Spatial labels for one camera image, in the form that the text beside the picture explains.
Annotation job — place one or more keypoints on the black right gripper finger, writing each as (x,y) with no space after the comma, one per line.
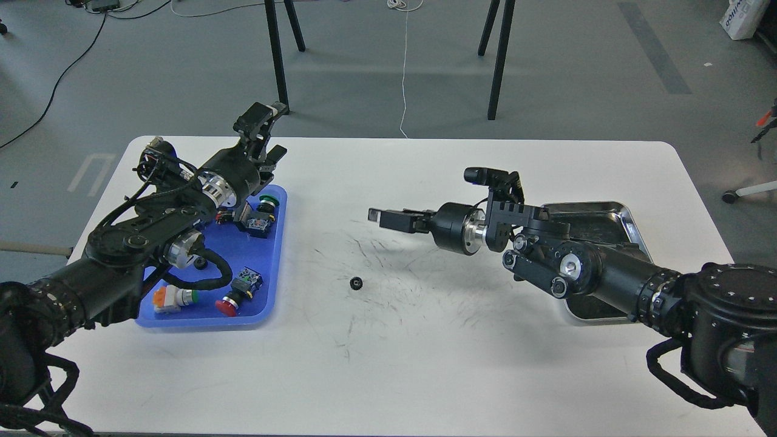
(406,220)

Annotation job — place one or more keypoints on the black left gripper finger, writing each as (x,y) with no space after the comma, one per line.
(270,162)
(254,128)

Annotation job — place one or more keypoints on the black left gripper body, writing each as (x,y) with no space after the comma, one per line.
(229,177)

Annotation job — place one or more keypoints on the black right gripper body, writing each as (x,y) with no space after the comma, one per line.
(455,228)

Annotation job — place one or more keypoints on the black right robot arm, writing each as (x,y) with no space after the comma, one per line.
(719,323)

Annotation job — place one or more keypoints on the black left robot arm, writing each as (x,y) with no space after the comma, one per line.
(152,236)

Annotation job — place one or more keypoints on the blue plastic tray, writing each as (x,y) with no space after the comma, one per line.
(240,250)

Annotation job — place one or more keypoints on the red mushroom push button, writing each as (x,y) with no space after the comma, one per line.
(243,287)

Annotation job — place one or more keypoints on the black table legs right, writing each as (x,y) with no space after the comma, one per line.
(502,47)

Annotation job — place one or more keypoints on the orange green push button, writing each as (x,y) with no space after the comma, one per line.
(171,299)

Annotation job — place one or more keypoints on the silver metal tray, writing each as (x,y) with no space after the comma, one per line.
(606,223)

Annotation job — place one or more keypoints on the beige chair leg with caster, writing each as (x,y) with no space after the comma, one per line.
(36,248)

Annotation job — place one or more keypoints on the grey backpack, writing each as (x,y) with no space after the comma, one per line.
(766,123)

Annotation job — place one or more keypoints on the green push button switch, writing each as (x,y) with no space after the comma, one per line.
(257,222)

